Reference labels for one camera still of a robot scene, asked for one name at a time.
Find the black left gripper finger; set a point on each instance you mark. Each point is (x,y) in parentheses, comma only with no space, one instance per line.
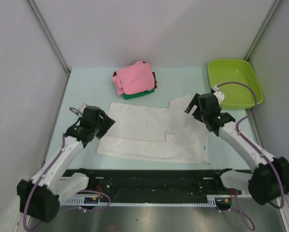
(105,122)
(100,132)

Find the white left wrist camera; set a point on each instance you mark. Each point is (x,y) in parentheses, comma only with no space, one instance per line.
(82,107)

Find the white t shirt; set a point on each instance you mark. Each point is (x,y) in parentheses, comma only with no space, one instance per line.
(156,134)

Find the grey aluminium corner post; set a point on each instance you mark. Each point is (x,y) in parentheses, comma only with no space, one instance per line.
(260,33)
(47,34)

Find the pink folded t shirt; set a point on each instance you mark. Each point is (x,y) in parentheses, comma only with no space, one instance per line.
(134,79)

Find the green folded t shirt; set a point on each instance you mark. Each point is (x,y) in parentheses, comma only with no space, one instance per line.
(137,95)

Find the grey aluminium corner post left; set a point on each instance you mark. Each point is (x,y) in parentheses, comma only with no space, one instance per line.
(47,34)

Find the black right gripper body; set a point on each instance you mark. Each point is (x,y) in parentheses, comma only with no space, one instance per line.
(200,115)

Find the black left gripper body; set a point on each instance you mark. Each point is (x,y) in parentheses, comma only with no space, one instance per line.
(94,127)

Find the grey aluminium corner post right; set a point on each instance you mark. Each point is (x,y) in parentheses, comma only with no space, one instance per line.
(260,33)

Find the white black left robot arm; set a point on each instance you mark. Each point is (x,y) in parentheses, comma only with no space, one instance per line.
(42,195)

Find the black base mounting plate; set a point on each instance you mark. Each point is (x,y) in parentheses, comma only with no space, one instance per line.
(157,186)

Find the lime green plastic basin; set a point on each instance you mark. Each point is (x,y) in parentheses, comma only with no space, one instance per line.
(242,89)

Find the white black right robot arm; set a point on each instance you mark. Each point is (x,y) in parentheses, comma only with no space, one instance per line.
(269,177)

